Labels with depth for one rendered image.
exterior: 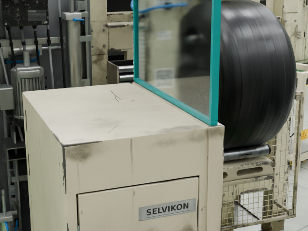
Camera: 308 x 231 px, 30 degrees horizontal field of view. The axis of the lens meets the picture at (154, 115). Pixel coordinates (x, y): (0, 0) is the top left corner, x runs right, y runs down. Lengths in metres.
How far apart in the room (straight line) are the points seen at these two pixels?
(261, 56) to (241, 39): 0.09
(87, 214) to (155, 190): 0.17
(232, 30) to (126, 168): 0.94
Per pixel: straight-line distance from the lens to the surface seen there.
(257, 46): 2.12
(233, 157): 2.29
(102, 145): 1.29
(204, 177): 1.43
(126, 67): 2.54
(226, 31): 2.12
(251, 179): 2.35
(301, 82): 4.52
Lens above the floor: 1.67
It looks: 16 degrees down
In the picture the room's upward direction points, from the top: straight up
